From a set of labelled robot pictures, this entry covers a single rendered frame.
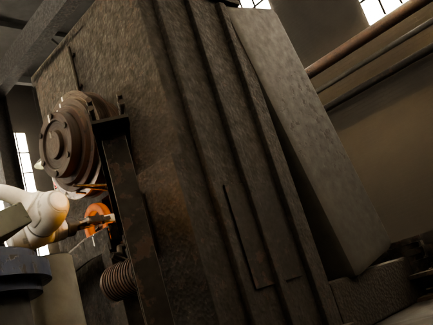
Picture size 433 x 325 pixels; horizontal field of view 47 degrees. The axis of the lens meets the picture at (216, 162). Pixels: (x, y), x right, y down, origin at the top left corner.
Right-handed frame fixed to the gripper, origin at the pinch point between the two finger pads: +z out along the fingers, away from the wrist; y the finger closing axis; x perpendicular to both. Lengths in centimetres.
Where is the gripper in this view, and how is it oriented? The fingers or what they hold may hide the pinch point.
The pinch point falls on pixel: (108, 218)
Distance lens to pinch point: 206.7
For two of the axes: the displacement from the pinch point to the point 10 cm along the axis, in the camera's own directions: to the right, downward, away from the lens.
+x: -3.4, -9.2, 2.0
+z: 6.7, -0.9, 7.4
